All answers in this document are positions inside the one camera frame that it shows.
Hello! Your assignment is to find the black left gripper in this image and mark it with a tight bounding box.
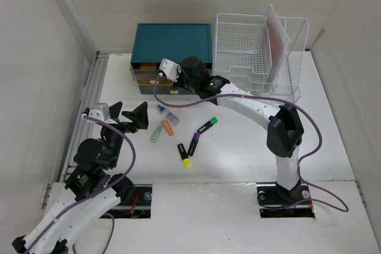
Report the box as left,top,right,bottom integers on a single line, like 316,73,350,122
102,101,148,168

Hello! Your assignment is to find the clear blue cap bottle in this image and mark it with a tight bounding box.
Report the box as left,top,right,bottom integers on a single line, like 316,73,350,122
157,105,180,126

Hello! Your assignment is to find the green cap black highlighter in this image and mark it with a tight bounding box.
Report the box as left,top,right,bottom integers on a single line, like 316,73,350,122
197,117,218,134

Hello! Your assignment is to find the purple cap black highlighter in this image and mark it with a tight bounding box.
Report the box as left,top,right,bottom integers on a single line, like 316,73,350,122
188,132,200,156

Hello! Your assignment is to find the yellow cap black highlighter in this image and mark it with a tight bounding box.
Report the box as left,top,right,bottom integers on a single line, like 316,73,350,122
177,143,192,168

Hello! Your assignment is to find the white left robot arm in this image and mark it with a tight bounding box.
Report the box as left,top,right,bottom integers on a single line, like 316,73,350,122
12,102,149,253

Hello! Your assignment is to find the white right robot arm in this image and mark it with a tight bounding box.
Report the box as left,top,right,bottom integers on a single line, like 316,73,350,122
161,57,304,204

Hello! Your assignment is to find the green translucent plastic case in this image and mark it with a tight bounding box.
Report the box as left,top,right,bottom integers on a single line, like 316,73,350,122
150,124,163,143

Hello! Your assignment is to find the orange plastic case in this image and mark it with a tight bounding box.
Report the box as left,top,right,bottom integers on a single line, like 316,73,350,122
161,120,174,136

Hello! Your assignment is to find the teal drawer organizer box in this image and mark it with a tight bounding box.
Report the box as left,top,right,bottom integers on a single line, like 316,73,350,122
130,23,213,95

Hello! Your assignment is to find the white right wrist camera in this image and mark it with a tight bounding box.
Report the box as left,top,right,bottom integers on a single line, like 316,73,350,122
159,58,181,82

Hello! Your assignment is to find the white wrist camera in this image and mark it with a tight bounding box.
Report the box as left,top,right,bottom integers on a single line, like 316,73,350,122
82,103,110,122
159,58,181,82

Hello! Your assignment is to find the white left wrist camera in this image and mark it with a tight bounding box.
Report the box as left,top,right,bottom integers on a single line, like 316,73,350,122
82,103,110,122

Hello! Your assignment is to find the aluminium rail frame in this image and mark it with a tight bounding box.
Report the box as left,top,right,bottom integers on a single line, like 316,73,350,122
41,50,110,209

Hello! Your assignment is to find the white wire file rack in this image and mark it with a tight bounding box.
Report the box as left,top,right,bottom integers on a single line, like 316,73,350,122
212,13,309,102

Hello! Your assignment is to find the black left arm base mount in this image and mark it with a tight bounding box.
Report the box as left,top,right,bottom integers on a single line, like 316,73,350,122
107,184,153,219

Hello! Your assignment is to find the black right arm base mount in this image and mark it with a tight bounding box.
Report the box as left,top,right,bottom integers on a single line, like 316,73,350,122
256,182,315,218

